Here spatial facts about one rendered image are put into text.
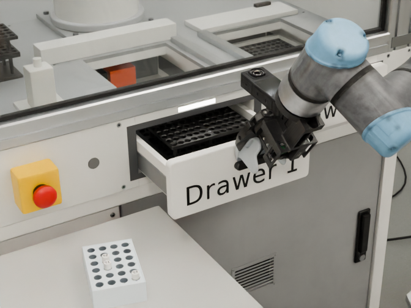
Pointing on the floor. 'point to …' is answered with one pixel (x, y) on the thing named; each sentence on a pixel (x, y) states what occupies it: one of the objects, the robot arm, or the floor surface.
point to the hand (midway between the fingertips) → (249, 151)
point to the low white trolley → (54, 268)
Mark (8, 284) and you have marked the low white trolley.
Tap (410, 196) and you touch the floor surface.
